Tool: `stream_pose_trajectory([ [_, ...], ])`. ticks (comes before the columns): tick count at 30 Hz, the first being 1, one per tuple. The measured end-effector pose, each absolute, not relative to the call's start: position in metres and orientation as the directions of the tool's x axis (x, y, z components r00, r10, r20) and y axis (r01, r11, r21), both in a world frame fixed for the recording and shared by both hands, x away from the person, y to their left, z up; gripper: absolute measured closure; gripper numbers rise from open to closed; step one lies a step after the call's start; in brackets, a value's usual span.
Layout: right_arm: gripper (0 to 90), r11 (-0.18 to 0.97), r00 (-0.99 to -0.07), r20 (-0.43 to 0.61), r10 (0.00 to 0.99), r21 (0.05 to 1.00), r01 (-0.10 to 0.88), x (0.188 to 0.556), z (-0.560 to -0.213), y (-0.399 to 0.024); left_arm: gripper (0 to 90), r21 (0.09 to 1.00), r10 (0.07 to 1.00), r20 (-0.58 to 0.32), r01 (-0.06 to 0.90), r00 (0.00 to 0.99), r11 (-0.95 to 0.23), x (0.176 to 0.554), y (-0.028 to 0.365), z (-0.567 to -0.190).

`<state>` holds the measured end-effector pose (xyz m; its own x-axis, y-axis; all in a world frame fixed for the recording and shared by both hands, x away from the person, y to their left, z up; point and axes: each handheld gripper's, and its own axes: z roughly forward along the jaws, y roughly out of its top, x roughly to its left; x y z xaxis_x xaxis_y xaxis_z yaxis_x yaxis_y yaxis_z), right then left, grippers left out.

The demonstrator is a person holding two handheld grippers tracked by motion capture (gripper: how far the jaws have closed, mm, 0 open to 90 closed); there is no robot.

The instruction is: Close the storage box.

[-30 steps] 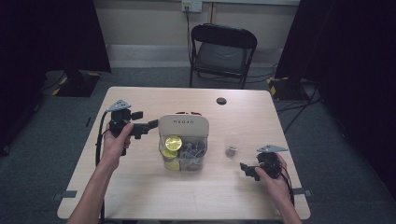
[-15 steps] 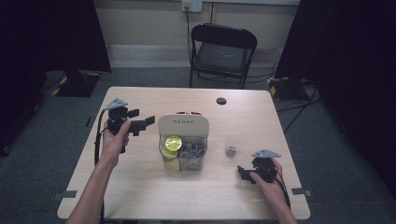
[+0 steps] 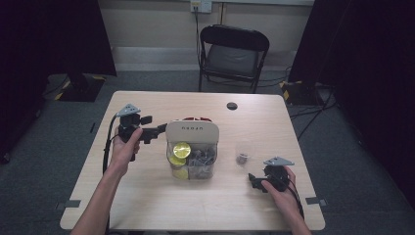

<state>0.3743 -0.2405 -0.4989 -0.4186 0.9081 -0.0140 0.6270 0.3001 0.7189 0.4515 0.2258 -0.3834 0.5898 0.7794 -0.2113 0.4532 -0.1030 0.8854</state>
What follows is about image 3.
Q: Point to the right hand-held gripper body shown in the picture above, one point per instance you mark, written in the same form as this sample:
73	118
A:
277	171

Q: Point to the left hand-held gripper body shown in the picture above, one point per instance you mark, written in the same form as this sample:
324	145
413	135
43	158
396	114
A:
129	122

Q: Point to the clear storage box beige lid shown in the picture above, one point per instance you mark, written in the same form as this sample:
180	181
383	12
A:
192	132

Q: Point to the person's right hand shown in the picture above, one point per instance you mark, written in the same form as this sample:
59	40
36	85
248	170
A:
282	196

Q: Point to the person's left hand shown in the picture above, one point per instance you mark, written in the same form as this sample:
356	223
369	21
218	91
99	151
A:
124	153

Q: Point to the yellow round packet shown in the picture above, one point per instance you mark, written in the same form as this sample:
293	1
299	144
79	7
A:
176	161
180	173
182	150

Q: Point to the red packet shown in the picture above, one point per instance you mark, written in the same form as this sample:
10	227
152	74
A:
197	119

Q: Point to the grey tape strip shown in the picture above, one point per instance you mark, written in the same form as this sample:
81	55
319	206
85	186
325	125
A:
70	204
315	201

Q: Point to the pile of grey packets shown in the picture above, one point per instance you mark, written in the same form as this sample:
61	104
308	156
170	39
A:
202	160

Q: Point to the black stand base striped tape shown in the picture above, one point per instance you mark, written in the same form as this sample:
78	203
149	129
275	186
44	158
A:
300	93
81	88

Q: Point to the black folding chair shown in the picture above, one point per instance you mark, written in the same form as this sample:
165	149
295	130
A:
233	58

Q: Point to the black curtain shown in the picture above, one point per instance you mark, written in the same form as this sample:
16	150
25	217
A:
368	65
49	49

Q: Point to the white wall socket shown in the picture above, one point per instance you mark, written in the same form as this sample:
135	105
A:
201	6

